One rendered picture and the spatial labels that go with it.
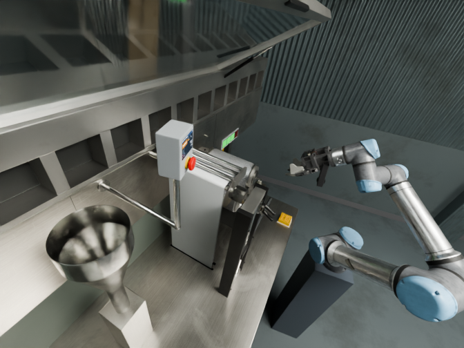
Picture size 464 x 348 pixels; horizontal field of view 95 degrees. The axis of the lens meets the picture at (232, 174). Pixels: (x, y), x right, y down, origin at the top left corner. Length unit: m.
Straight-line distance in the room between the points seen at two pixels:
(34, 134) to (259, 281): 1.00
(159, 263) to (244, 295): 0.43
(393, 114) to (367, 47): 0.73
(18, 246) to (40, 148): 0.25
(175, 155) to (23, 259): 0.51
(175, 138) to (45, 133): 0.33
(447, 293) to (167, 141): 0.82
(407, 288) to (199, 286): 0.76
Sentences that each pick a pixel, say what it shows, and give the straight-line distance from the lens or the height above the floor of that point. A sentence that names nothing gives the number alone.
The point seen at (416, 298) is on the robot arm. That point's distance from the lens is 0.88.
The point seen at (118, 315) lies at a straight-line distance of 0.80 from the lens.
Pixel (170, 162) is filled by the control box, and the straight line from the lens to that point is 0.43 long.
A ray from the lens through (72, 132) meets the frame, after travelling 0.67.
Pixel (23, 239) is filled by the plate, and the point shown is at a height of 1.39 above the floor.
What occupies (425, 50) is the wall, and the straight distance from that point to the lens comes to 2.73.
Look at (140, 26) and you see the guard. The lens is 0.32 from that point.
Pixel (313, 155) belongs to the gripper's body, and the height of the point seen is 1.47.
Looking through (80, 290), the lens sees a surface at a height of 1.04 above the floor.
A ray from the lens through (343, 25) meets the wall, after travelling 2.55.
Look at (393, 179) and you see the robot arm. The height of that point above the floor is 1.49.
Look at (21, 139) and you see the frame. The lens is 0.63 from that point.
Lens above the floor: 1.90
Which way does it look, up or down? 37 degrees down
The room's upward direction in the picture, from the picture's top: 10 degrees clockwise
